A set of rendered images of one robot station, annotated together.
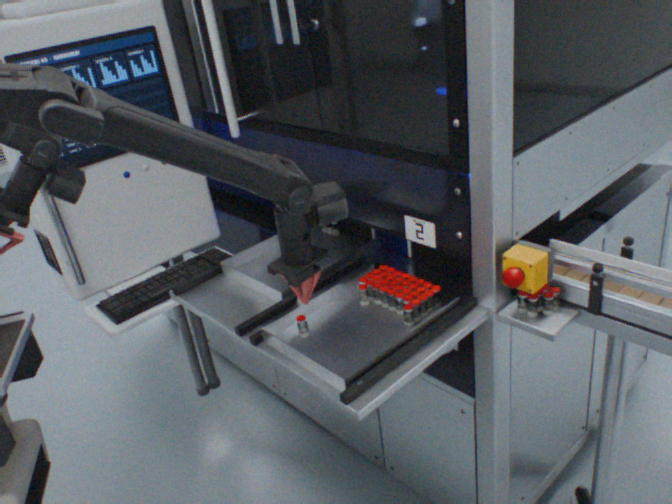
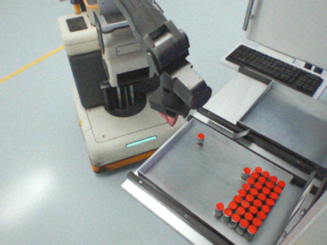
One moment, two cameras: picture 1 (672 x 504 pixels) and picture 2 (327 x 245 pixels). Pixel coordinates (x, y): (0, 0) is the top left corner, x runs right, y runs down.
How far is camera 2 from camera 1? 92 cm
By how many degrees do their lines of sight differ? 62
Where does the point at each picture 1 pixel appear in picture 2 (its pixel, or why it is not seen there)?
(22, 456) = (130, 61)
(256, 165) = (127, 12)
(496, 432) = not seen: outside the picture
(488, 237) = not seen: outside the picture
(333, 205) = (183, 91)
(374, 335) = (201, 189)
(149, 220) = (308, 29)
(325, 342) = (191, 158)
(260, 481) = not seen: hidden behind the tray
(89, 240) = (268, 13)
